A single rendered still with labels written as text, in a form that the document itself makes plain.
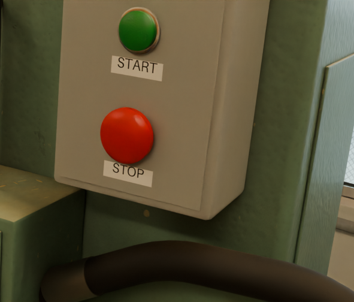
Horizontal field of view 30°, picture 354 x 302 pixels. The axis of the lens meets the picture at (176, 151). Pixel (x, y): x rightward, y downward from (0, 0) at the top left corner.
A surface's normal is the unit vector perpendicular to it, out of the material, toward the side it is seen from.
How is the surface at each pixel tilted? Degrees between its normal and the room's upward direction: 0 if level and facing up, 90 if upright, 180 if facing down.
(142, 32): 90
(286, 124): 90
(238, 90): 90
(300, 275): 30
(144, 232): 90
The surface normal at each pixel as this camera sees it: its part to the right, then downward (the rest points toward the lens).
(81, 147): -0.40, 0.21
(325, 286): 0.05, -0.67
